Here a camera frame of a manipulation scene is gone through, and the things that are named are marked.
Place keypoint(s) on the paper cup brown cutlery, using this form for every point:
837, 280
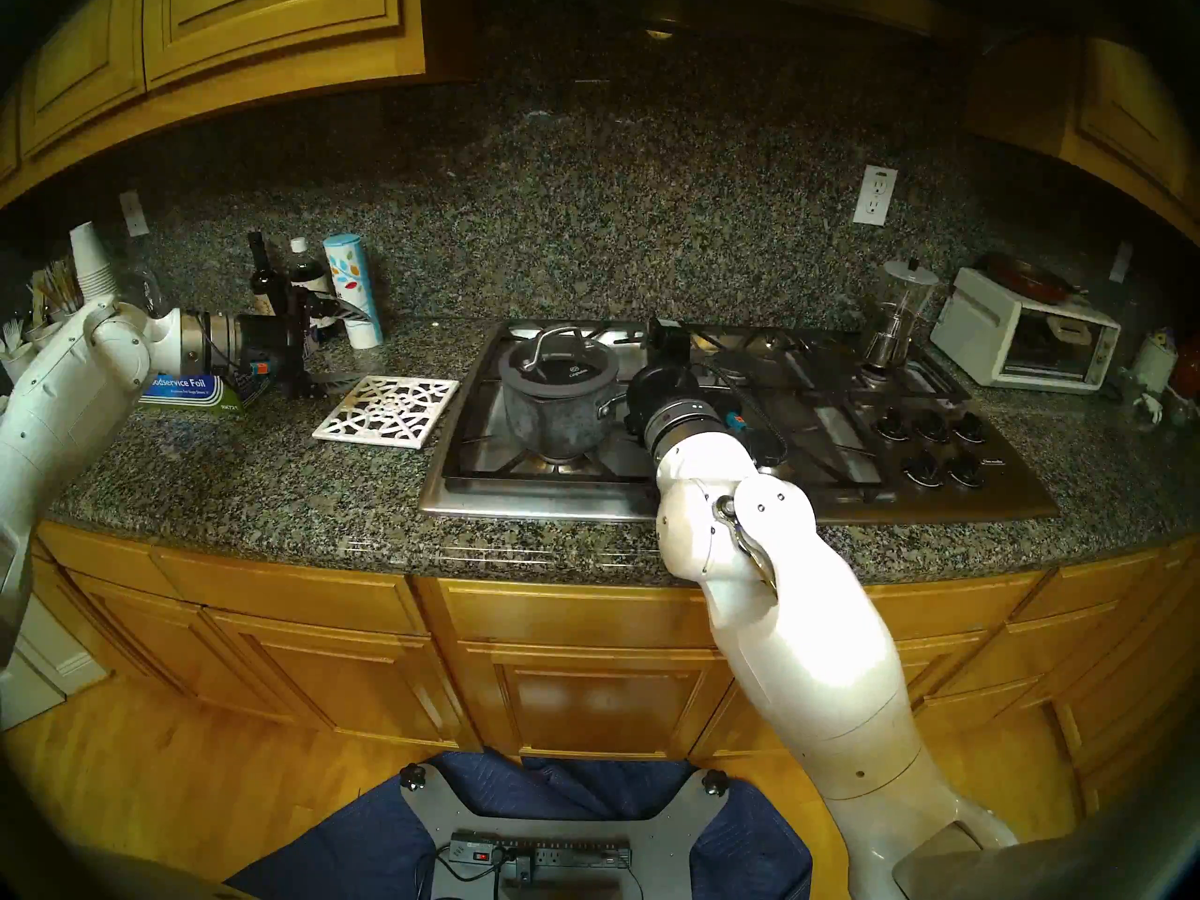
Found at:
42, 331

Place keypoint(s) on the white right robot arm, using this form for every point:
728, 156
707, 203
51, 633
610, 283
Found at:
806, 654

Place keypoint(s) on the stack of paper cups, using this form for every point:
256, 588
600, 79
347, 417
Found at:
92, 256

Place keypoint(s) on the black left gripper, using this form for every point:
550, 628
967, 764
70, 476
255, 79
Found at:
262, 343

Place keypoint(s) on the blue blanket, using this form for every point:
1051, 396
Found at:
572, 781

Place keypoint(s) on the small white figurine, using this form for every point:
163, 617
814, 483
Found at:
1148, 406

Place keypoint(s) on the paper cup wooden utensils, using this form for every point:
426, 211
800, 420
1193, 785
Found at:
64, 284

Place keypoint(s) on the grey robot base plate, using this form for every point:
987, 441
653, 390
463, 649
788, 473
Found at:
661, 828

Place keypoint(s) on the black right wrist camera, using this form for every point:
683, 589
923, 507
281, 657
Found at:
668, 340

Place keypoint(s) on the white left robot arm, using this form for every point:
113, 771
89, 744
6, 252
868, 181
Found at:
56, 411

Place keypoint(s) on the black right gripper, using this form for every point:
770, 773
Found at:
661, 392

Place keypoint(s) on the white lattice trivet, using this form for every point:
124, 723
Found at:
386, 412

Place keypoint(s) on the white double wall outlet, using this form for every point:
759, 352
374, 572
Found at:
875, 195

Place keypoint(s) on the red frying pan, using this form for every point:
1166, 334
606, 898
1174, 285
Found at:
1027, 279

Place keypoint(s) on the glass blender jar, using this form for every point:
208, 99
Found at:
902, 298

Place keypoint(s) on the leaf print salt canister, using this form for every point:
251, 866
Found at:
349, 270

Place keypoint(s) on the grey power strip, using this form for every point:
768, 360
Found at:
572, 851

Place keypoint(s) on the wooden corner upper cabinet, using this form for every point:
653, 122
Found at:
1125, 120

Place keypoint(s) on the wooden cabinets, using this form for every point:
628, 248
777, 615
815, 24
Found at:
206, 26
300, 607

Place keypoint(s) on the stainless gas cooktop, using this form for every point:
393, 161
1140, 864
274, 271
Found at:
525, 481

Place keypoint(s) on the white wall switch plate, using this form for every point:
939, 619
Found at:
134, 214

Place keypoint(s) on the dark wine bottle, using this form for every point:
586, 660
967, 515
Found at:
264, 284

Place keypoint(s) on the wooden upper cabinets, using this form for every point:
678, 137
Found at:
206, 26

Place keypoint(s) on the narrow white wall plate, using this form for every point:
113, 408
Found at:
1121, 262

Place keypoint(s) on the blue green foil box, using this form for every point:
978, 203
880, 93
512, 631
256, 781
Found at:
183, 390

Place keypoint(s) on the glass pot lid grey rim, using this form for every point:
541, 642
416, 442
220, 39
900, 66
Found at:
567, 373

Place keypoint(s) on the paper cup plastic forks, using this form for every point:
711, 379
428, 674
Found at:
19, 359

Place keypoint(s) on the grey speckled saucepan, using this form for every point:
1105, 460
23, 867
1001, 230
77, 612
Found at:
553, 429

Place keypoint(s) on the white toaster oven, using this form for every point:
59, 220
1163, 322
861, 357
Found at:
980, 331

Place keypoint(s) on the wooden lower cabinets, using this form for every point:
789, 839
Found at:
300, 607

